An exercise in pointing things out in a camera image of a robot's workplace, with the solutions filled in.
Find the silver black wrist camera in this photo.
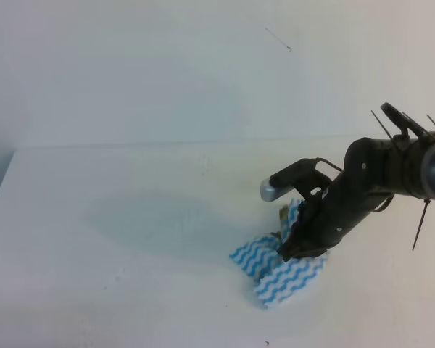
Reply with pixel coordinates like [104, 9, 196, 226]
[260, 159, 332, 202]

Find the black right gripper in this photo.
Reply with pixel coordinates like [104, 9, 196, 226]
[278, 138, 394, 262]

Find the thin black camera cable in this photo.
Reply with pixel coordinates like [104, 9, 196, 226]
[313, 157, 344, 172]

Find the black zip tie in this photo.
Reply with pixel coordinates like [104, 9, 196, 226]
[412, 199, 431, 251]

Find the blue white striped rag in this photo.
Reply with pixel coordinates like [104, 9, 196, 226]
[229, 199, 329, 309]

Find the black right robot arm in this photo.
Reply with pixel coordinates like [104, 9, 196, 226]
[270, 138, 435, 261]

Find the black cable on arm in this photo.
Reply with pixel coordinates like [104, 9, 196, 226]
[379, 102, 435, 143]

